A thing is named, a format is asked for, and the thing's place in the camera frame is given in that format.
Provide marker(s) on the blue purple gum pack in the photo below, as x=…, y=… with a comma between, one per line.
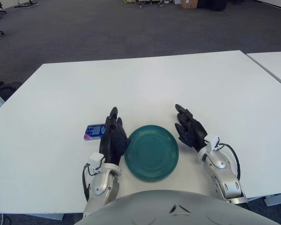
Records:
x=93, y=132

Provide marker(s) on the wheeled metal cart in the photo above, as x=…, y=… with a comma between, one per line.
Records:
x=154, y=2

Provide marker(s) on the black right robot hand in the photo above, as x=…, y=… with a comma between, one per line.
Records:
x=194, y=133

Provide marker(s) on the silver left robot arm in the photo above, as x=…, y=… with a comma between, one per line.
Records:
x=103, y=182

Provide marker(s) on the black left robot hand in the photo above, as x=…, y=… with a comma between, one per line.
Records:
x=112, y=143

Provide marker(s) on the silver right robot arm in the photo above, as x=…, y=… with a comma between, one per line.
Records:
x=224, y=178

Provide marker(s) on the round green plate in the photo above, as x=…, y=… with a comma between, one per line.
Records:
x=152, y=154

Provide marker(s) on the grey robot torso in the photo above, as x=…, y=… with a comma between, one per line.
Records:
x=154, y=211

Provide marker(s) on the black cabinet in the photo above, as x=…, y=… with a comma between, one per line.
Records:
x=213, y=4

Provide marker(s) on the black floor stand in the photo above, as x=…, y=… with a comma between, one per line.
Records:
x=25, y=4

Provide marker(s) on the white table foot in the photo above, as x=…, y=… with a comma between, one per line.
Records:
x=276, y=201

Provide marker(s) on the brown cardboard box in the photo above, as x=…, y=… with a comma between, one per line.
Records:
x=189, y=3

